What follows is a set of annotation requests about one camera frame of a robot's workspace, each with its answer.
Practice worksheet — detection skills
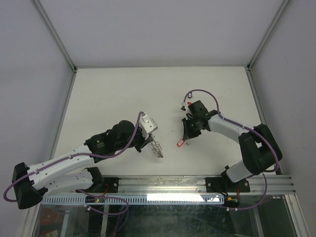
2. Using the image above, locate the metal disc with key rings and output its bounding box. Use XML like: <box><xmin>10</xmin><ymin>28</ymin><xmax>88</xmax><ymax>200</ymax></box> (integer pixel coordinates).
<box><xmin>150</xmin><ymin>138</ymin><xmax>163</xmax><ymax>158</ymax></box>

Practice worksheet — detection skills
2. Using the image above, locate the red key tag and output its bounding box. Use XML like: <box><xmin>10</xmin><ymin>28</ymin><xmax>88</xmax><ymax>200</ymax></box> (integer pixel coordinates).
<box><xmin>176</xmin><ymin>139</ymin><xmax>185</xmax><ymax>147</ymax></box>

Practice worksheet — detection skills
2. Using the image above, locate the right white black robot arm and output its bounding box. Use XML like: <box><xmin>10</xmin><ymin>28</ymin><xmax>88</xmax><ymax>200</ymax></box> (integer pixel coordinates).
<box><xmin>177</xmin><ymin>101</ymin><xmax>282</xmax><ymax>196</ymax></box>

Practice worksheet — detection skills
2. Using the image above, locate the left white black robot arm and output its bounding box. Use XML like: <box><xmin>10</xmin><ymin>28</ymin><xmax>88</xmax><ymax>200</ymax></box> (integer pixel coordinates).
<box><xmin>12</xmin><ymin>118</ymin><xmax>158</xmax><ymax>209</ymax></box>

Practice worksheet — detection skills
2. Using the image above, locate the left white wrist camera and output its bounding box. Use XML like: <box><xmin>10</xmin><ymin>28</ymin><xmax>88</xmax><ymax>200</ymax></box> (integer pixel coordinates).
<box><xmin>139</xmin><ymin>113</ymin><xmax>158</xmax><ymax>139</ymax></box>

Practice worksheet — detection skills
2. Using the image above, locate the white slotted cable duct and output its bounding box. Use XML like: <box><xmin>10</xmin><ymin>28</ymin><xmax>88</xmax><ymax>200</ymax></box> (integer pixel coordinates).
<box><xmin>41</xmin><ymin>193</ymin><xmax>224</xmax><ymax>206</ymax></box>

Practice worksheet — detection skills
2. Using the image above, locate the aluminium mounting rail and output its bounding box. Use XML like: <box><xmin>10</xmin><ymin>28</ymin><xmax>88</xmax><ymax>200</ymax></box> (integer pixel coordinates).
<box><xmin>104</xmin><ymin>174</ymin><xmax>296</xmax><ymax>196</ymax></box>

